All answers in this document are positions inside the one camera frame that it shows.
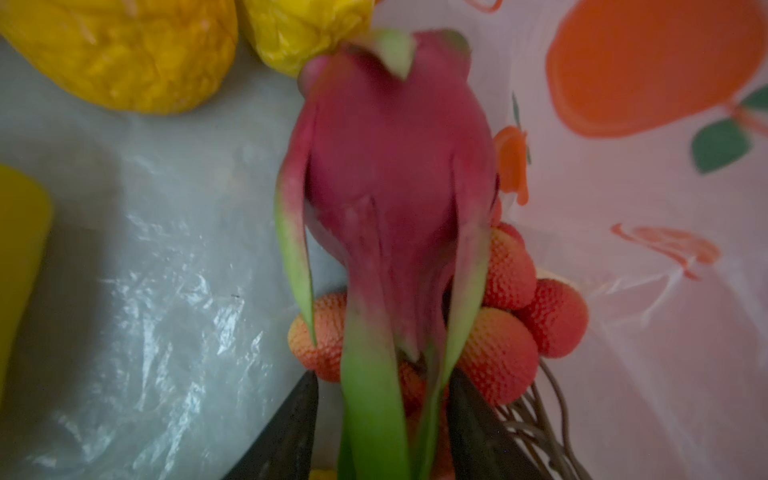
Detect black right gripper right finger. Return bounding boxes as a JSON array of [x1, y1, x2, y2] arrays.
[[447, 368, 544, 480]]

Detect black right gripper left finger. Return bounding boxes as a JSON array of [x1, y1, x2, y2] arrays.
[[224, 371, 319, 480]]

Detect pink dragon fruit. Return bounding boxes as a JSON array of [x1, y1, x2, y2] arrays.
[[274, 29, 499, 479]]

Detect fruit print plastic bag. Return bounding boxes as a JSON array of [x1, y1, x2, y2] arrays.
[[1, 1, 767, 479]]

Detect red lychee bunch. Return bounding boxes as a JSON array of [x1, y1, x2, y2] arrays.
[[287, 201, 592, 479]]

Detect orange yellow fruit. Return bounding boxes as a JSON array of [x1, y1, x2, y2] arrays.
[[1, 1, 238, 115]]

